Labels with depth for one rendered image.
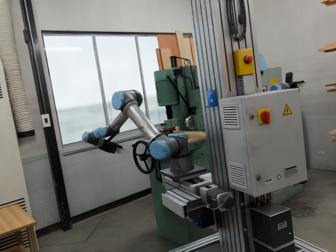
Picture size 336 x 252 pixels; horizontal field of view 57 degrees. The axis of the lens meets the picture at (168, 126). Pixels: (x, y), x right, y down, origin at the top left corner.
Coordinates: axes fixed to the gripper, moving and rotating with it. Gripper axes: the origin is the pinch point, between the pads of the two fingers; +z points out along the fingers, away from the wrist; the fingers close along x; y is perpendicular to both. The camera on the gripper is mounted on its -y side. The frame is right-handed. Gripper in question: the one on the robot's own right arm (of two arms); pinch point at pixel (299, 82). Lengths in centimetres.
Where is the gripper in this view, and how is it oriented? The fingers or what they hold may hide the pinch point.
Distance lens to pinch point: 253.9
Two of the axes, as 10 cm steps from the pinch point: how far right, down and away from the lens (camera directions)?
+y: 2.2, 9.7, -0.1
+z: 7.7, -1.7, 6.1
